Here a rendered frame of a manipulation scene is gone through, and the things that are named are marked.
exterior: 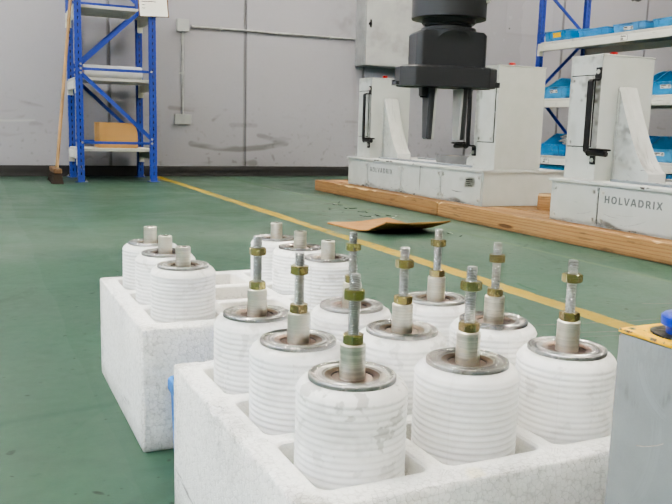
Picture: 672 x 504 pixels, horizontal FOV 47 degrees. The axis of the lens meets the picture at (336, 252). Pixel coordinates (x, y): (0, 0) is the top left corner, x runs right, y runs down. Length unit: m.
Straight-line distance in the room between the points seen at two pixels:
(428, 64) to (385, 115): 4.39
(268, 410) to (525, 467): 0.24
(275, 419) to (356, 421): 0.14
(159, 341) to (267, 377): 0.39
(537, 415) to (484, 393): 0.10
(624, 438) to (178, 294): 0.69
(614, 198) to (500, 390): 2.69
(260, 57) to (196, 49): 0.59
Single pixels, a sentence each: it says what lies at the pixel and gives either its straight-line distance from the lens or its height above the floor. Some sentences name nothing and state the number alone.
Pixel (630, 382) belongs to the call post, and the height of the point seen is 0.28.
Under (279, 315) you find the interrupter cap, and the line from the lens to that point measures 0.86.
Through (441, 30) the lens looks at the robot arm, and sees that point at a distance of 0.93.
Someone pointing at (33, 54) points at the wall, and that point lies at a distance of 6.93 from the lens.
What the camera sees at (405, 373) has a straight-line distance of 0.79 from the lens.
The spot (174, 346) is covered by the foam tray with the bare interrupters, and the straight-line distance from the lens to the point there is 1.12.
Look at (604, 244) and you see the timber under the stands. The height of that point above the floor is 0.03.
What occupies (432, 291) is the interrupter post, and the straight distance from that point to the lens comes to 0.97.
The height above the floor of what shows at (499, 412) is 0.22.
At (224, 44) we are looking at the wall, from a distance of 7.23.
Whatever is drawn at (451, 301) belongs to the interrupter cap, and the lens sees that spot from 0.96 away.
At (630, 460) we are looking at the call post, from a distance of 0.65.
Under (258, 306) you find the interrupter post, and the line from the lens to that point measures 0.86.
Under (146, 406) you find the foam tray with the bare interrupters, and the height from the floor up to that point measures 0.07.
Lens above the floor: 0.46
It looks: 9 degrees down
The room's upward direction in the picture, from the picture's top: 2 degrees clockwise
